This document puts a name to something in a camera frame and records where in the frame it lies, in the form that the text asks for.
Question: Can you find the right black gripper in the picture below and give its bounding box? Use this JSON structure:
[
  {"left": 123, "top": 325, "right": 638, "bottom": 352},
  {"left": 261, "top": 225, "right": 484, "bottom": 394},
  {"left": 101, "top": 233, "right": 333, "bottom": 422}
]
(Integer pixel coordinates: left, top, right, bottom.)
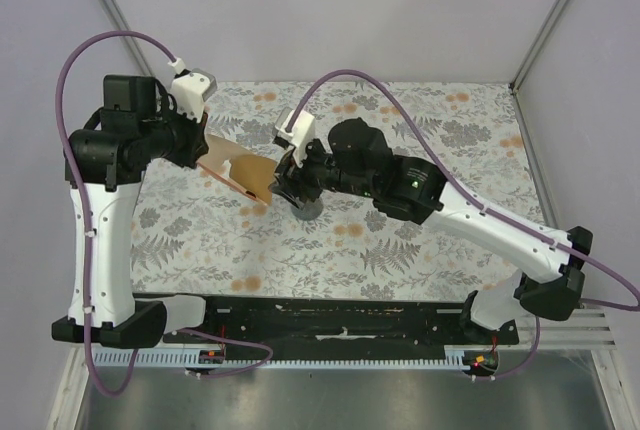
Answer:
[{"left": 269, "top": 134, "right": 376, "bottom": 211}]

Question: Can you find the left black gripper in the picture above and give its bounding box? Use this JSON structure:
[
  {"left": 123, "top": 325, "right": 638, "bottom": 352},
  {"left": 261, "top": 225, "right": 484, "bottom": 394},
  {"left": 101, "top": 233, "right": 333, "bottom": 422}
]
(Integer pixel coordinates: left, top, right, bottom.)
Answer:
[{"left": 140, "top": 99, "right": 209, "bottom": 169}]

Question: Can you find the orange coffee filter box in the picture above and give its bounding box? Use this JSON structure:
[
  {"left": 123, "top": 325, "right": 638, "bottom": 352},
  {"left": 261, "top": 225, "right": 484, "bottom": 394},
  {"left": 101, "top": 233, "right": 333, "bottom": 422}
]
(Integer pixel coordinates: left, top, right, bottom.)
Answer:
[{"left": 198, "top": 134, "right": 260, "bottom": 204}]

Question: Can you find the brown paper coffee filter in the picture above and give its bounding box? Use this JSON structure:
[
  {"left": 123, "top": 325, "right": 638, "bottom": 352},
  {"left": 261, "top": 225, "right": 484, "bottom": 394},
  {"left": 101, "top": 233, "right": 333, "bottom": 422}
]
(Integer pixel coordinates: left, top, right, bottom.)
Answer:
[{"left": 228, "top": 154, "right": 277, "bottom": 206}]

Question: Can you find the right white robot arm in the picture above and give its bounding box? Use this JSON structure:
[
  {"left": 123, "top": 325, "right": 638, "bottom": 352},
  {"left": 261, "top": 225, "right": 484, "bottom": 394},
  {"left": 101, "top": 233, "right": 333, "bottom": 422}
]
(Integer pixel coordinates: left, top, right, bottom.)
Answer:
[{"left": 270, "top": 116, "right": 593, "bottom": 344}]

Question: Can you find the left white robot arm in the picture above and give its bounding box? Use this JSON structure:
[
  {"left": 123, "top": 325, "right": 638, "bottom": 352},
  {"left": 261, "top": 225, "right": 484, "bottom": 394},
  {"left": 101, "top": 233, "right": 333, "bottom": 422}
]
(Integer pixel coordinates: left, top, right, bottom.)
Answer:
[{"left": 51, "top": 70, "right": 220, "bottom": 349}]

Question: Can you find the floral patterned table mat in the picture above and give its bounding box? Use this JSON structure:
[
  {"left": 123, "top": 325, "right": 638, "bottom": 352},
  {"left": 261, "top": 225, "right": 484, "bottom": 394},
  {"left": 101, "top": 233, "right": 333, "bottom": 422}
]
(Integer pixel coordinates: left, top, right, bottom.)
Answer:
[{"left": 130, "top": 79, "right": 544, "bottom": 302}]

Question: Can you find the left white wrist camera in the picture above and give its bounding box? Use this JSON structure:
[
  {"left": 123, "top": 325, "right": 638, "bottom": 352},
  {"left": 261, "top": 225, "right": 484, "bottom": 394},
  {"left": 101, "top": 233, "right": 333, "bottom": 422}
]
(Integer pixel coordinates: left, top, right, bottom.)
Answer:
[{"left": 168, "top": 58, "right": 217, "bottom": 122}]

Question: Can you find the black mounting base plate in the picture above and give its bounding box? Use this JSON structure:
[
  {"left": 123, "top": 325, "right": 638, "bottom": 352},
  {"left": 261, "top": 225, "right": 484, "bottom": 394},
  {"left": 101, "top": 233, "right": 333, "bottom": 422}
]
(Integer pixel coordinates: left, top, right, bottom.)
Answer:
[{"left": 162, "top": 294, "right": 521, "bottom": 357}]

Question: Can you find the left aluminium frame post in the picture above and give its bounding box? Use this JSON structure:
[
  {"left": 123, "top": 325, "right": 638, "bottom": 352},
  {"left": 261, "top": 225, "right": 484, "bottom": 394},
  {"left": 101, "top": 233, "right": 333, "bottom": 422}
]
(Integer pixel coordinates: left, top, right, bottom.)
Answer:
[{"left": 98, "top": 0, "right": 155, "bottom": 76}]

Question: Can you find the aluminium frame post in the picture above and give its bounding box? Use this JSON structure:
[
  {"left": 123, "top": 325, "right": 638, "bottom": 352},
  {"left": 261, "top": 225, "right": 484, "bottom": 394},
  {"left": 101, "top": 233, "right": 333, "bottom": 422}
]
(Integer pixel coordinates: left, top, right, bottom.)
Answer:
[
  {"left": 98, "top": 0, "right": 155, "bottom": 76},
  {"left": 509, "top": 0, "right": 573, "bottom": 95}
]

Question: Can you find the white slotted cable duct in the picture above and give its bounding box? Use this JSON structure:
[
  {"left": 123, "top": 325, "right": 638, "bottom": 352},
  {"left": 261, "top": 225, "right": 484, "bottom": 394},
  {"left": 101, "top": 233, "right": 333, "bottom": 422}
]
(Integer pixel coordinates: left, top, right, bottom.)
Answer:
[{"left": 92, "top": 345, "right": 470, "bottom": 371}]

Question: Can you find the right aluminium frame post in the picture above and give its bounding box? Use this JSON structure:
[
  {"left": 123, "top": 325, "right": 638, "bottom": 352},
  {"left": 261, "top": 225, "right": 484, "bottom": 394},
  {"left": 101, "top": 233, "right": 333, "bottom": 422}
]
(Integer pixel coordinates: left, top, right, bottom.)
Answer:
[{"left": 509, "top": 0, "right": 573, "bottom": 95}]

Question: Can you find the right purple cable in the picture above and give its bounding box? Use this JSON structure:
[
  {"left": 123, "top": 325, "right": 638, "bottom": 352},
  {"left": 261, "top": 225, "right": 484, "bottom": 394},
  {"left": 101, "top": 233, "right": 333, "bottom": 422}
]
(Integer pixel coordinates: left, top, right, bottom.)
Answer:
[{"left": 289, "top": 68, "right": 640, "bottom": 384}]

